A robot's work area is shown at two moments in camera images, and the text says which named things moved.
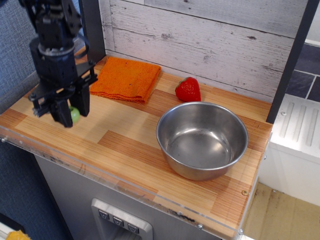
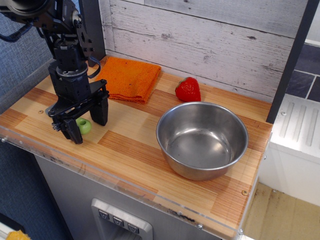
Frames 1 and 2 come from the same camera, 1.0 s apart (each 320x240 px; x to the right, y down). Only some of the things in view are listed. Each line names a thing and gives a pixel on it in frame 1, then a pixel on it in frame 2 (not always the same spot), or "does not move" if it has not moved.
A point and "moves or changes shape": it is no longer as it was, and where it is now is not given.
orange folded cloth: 125,80 does not move
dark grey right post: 293,59 does not move
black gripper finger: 81,99 to 99,113
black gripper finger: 60,111 to 71,130
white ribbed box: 291,162 does not move
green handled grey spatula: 75,114 moves or changes shape
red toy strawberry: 188,90 does not move
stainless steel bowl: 201,141 does not move
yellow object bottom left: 18,235 does not move
